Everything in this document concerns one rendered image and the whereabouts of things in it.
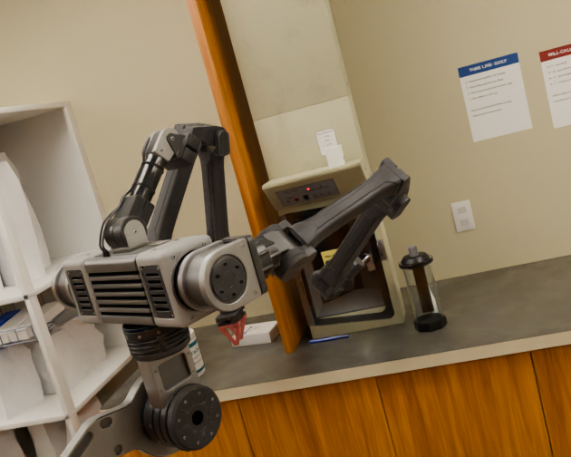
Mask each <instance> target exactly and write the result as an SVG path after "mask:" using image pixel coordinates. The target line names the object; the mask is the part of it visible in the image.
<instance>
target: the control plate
mask: <svg viewBox="0 0 571 457"><path fill-rule="evenodd" d="M320 185H323V187H320ZM307 188H310V189H309V190H307ZM328 190H330V192H329V193H328V192H327V191H328ZM321 192H323V194H322V195H321V194H320V193H321ZM275 194H276V195H277V197H278V198H279V200H280V201H281V203H282V205H283V206H284V207H287V206H291V205H295V204H299V203H303V202H307V201H311V200H315V199H321V198H326V197H330V196H333V195H337V194H340V192H339V190H338V189H337V187H336V185H335V182H334V179H329V180H323V181H319V182H316V183H312V184H307V185H304V186H300V187H296V188H292V189H289V190H282V191H278V192H275ZM314 194H315V196H313V195H314ZM304 195H308V197H309V199H304V197H303V196H304ZM295 199H299V201H295ZM288 200H289V202H287V201H288Z"/></svg>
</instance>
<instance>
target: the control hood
mask: <svg viewBox="0 0 571 457"><path fill-rule="evenodd" d="M329 179H334V182H335V185H336V187H337V189H338V190H339V192H340V194H337V195H333V196H330V197H326V198H321V199H329V198H332V197H336V196H341V195H344V194H346V193H347V192H349V191H350V190H352V189H354V188H355V187H357V186H358V185H360V184H361V183H363V182H364V181H366V180H368V175H367V171H366V168H365V164H364V160H363V158H360V159H356V160H349V161H346V162H345V164H344V165H341V166H337V167H333V168H330V169H329V166H326V167H322V168H319V169H315V170H309V171H305V172H301V173H297V174H294V175H290V176H286V177H283V178H278V179H274V180H270V181H269V182H267V183H266V184H264V185H263V186H262V190H263V191H264V192H265V194H266V196H267V197H268V199H269V200H270V202H271V204H272V205H273V207H274V208H275V209H276V210H280V209H286V208H290V207H294V206H298V205H302V204H306V203H310V202H314V201H318V200H321V199H315V200H311V201H307V202H303V203H299V204H295V205H291V206H287V207H284V206H283V205H282V203H281V201H280V200H279V198H278V197H277V195H276V194H275V192H278V191H282V190H289V189H292V188H296V187H300V186H304V185H307V184H312V183H316V182H319V181H323V180H329Z"/></svg>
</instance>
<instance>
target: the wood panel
mask: <svg viewBox="0 0 571 457"><path fill-rule="evenodd" d="M186 1H187V5H188V9H189V14H190V17H191V21H192V23H193V27H194V30H195V34H196V37H197V40H198V46H199V50H200V52H201V56H202V59H203V63H204V65H205V69H206V72H207V76H208V81H209V84H210V88H211V91H212V94H213V98H214V101H215V104H216V107H217V111H218V117H219V119H220V123H221V126H222V127H223V128H225V129H226V131H227V132H228V134H229V142H230V153H229V155H230V159H231V161H232V165H233V168H234V172H235V174H236V178H237V184H238V187H239V190H240V194H241V197H242V200H243V203H244V207H245V210H246V214H247V219H248V222H249V226H250V229H251V232H252V236H253V238H254V239H255V238H256V236H257V235H258V234H259V233H260V232H261V231H262V230H264V229H265V228H267V227H268V226H270V225H272V224H278V223H280V222H279V218H278V217H279V214H278V211H277V210H276V209H275V208H274V207H273V205H272V204H271V202H270V200H269V199H268V197H267V196H266V194H265V192H264V191H263V190H262V186H263V185H264V184H266V183H267V182H269V178H268V174H267V171H266V165H265V162H264V158H263V155H262V151H261V148H260V145H259V141H258V137H257V135H256V128H255V125H254V121H253V119H252V115H251V111H250V109H249V105H248V101H247V96H246V92H245V89H244V85H243V82H242V79H241V75H240V72H239V69H238V65H237V59H236V56H235V53H234V49H233V45H232V43H231V39H230V35H229V32H228V29H227V23H226V19H225V16H224V13H223V9H222V6H221V3H220V0H186ZM266 284H267V287H268V293H269V296H270V299H271V303H272V306H273V309H274V313H275V316H276V322H277V325H278V328H279V332H280V335H281V338H282V341H283V345H284V348H285V353H286V354H289V353H293V352H294V351H295V349H296V347H297V345H298V343H299V341H300V339H301V337H302V335H303V333H304V331H305V328H306V326H307V321H306V317H305V311H304V308H303V305H302V301H301V297H300V295H299V291H298V287H297V284H296V281H295V277H293V278H292V279H290V280H288V281H286V282H283V281H282V280H281V279H279V278H278V277H277V276H276V275H273V276H271V275H269V276H268V278H267V279H266Z"/></svg>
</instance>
